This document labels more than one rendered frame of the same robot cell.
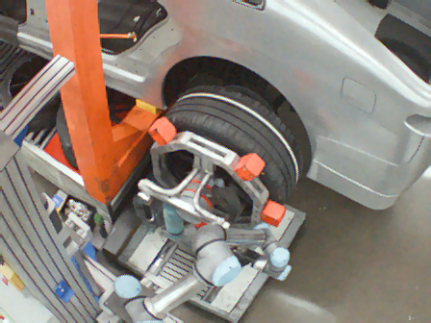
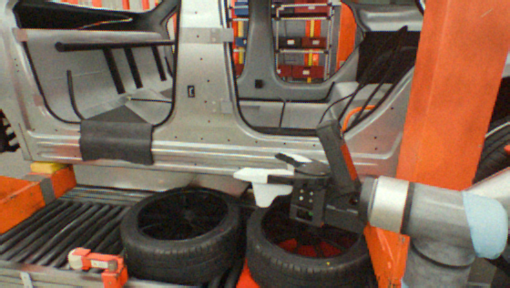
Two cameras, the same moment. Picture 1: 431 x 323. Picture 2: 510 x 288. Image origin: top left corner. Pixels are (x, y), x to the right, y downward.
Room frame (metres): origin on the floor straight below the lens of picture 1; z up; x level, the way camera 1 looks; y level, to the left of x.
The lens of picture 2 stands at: (1.02, 1.39, 1.44)
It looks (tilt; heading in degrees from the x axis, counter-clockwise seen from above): 20 degrees down; 340
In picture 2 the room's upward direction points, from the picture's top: straight up
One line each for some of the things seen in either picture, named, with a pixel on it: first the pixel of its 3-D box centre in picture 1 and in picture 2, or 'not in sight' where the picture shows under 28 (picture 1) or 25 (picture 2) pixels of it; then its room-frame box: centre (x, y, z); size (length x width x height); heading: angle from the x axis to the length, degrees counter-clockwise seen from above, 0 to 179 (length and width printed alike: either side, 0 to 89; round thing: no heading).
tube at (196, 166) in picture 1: (171, 171); not in sight; (1.41, 0.18, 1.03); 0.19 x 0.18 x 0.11; 150
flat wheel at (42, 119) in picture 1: (37, 87); (184, 230); (2.54, 1.28, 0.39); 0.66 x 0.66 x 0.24
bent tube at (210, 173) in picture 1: (214, 193); not in sight; (1.31, 0.00, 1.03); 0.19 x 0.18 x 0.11; 150
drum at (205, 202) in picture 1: (199, 196); not in sight; (1.41, 0.07, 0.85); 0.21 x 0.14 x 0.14; 150
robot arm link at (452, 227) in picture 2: not in sight; (449, 220); (1.25, 1.03, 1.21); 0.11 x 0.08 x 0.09; 40
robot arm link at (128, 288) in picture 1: (129, 291); not in sight; (0.85, 0.35, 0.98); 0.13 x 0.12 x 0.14; 28
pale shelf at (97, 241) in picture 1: (78, 219); not in sight; (1.48, 0.75, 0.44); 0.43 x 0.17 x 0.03; 60
